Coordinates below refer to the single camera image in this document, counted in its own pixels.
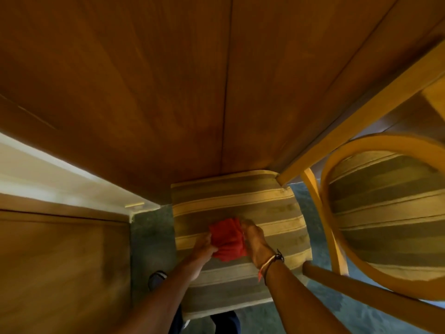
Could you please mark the person's right forearm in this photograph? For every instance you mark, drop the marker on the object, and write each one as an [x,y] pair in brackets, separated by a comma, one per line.
[299,302]

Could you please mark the dark shoe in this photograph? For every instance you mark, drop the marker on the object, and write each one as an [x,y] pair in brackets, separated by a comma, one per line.
[156,280]

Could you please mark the dark blue trousers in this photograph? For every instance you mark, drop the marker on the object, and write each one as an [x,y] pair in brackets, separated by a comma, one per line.
[226,323]

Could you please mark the striped chair seat cushion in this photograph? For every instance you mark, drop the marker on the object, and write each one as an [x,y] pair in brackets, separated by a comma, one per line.
[240,201]
[389,212]

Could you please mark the brown wooden cabinet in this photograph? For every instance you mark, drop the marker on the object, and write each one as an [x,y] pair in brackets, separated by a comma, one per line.
[59,271]

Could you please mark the person's right fingers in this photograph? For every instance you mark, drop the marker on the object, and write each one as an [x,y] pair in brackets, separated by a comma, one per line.
[247,230]

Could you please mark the person's left fingers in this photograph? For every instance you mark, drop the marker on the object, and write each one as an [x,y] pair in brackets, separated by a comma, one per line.
[210,244]

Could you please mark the red and white wrist thread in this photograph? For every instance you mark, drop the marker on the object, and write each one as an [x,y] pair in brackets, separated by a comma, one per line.
[266,266]

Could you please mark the person's left forearm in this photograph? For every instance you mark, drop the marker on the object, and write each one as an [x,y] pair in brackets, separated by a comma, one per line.
[163,302]

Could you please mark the red cloth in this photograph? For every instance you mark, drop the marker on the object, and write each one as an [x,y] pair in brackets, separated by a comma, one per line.
[227,239]

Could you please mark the person's right hand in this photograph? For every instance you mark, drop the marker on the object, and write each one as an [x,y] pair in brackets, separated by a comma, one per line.
[258,245]

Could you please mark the white ledge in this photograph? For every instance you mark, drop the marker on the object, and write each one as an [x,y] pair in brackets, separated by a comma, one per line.
[52,177]

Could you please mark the person's left hand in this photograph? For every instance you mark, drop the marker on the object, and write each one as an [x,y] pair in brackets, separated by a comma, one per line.
[200,252]

